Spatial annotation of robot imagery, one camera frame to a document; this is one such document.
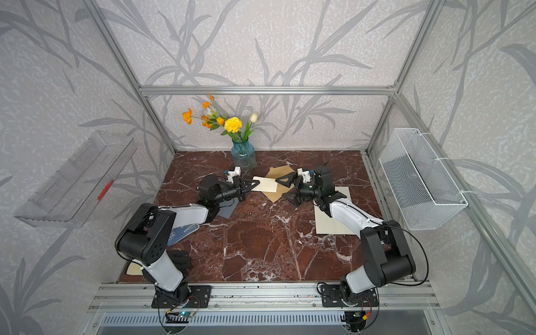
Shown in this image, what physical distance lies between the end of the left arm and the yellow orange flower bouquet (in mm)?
235

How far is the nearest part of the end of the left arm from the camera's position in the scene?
0.72m

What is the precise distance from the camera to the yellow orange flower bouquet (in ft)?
2.94
